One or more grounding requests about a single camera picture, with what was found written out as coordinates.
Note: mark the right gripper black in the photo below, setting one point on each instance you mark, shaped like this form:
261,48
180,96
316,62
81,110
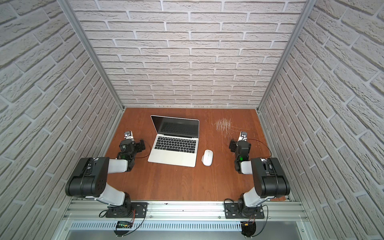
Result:
233,145

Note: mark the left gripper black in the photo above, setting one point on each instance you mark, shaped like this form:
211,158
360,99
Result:
139,145

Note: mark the white wireless mouse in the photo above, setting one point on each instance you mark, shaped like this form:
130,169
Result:
207,158

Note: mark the silver laptop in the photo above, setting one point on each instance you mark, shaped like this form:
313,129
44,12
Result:
176,142

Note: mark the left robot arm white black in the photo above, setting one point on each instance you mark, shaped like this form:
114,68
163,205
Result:
89,177

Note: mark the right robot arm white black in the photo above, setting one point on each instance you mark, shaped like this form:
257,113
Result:
270,181

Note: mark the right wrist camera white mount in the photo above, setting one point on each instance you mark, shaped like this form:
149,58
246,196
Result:
243,136

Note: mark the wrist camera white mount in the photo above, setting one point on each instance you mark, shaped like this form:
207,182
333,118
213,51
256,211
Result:
128,135
243,136

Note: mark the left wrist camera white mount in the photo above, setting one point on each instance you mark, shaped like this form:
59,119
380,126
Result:
128,135

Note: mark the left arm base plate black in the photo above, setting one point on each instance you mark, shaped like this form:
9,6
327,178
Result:
135,209

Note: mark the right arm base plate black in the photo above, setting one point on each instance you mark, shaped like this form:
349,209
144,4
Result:
234,211

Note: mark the left electronics board with wires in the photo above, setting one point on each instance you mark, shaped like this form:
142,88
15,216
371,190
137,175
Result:
123,228

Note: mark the aluminium front rail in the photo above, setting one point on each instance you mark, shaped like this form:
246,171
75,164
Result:
190,211

